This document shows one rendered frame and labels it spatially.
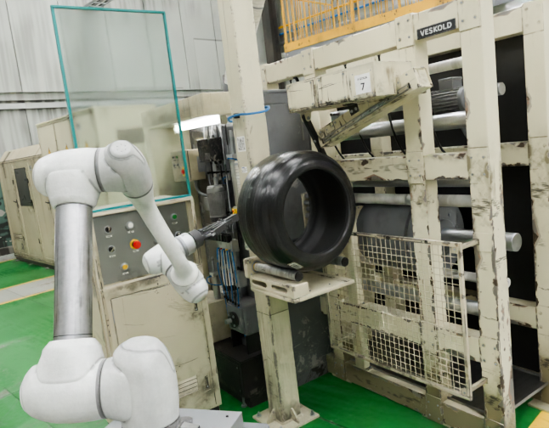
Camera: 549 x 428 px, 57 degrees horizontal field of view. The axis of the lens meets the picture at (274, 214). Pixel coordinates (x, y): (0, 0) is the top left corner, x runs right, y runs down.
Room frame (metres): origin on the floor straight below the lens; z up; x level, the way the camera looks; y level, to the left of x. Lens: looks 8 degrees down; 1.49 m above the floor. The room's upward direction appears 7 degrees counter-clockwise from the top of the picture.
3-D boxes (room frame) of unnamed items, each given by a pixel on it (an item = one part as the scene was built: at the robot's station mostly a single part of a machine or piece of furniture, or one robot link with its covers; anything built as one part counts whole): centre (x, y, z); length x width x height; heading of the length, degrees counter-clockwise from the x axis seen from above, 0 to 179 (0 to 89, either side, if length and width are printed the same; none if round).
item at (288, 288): (2.32, 0.02, 0.83); 0.36 x 0.09 x 0.06; 35
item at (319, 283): (2.40, -0.09, 0.80); 0.37 x 0.36 x 0.02; 125
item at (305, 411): (2.59, 0.07, 0.02); 0.27 x 0.27 x 0.04; 35
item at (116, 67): (2.53, 0.66, 1.74); 0.55 x 0.02 x 0.95; 125
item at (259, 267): (2.31, 0.02, 0.90); 0.35 x 0.05 x 0.05; 35
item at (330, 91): (2.46, -0.41, 1.71); 0.61 x 0.25 x 0.15; 35
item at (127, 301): (2.67, 0.76, 0.63); 0.56 x 0.41 x 1.27; 125
